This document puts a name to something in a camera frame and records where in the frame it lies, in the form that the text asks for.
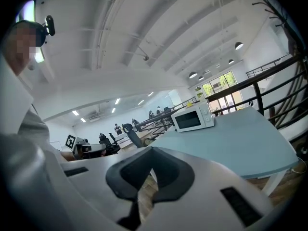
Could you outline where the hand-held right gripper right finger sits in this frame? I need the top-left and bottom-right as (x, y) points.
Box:
(141, 146), (276, 231)

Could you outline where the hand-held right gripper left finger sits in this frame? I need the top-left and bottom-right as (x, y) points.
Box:
(59, 146), (156, 231)

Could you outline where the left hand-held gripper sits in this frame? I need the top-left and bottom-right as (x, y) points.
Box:
(64, 134), (107, 161)

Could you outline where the person's left forearm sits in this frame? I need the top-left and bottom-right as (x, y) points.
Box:
(60, 152), (76, 163)

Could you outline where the wooden desk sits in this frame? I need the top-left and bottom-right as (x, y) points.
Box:
(117, 132), (154, 152)

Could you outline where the black mesh office chair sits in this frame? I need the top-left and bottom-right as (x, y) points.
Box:
(122, 123), (143, 149)

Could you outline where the white microwave oven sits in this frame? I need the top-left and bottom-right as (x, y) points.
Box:
(170, 99), (216, 133)

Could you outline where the clear green water bottle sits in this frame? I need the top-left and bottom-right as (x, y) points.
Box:
(195, 86), (205, 103)

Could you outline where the glass entrance door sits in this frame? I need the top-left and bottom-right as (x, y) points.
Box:
(202, 71), (244, 115)

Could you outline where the dark metal railing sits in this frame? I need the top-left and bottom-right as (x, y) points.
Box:
(136, 53), (308, 144)

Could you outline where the long ceiling light panel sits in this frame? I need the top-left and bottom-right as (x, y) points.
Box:
(33, 46), (46, 64)

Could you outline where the person's head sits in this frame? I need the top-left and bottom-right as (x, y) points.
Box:
(3, 20), (46, 77)

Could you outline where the distant metal railing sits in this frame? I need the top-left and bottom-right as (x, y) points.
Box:
(245, 54), (293, 78)

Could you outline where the black coat rack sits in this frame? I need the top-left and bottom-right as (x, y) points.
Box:
(252, 0), (303, 55)

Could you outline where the white cable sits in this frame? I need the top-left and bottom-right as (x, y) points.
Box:
(290, 157), (307, 176)

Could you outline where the black head camera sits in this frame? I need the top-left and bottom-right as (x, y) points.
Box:
(39, 15), (56, 45)

